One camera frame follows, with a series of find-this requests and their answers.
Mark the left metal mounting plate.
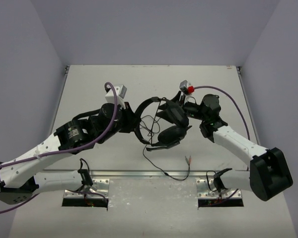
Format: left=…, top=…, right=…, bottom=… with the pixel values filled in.
left=63, top=177, right=110, bottom=199

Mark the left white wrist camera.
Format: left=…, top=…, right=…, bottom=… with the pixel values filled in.
left=104, top=84, right=129, bottom=103

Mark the metal mounting plate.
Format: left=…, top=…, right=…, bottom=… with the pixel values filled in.
left=196, top=178, right=242, bottom=200
left=63, top=177, right=110, bottom=199

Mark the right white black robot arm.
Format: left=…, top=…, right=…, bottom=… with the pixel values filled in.
left=172, top=92, right=293, bottom=201

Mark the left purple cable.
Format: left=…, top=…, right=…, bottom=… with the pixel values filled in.
left=0, top=82, right=120, bottom=216

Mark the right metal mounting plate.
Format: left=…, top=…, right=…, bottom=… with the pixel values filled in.
left=196, top=178, right=242, bottom=200

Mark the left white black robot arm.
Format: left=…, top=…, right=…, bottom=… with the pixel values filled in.
left=0, top=103, right=140, bottom=205

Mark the metal table edge rail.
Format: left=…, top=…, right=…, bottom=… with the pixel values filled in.
left=43, top=169, right=249, bottom=177

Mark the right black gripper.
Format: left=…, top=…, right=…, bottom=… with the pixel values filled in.
left=156, top=92, right=207, bottom=124

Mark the purple cable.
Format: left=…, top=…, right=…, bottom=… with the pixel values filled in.
left=192, top=85, right=251, bottom=206
left=0, top=82, right=120, bottom=216

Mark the black headset with microphone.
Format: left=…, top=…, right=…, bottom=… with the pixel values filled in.
left=134, top=97, right=191, bottom=152

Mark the black headset cable with plugs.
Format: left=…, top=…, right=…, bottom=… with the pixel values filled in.
left=138, top=98, right=194, bottom=181

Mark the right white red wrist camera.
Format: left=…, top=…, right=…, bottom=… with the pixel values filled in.
left=179, top=80, right=195, bottom=95

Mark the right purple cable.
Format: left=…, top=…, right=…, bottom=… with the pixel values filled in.
left=192, top=85, right=251, bottom=206

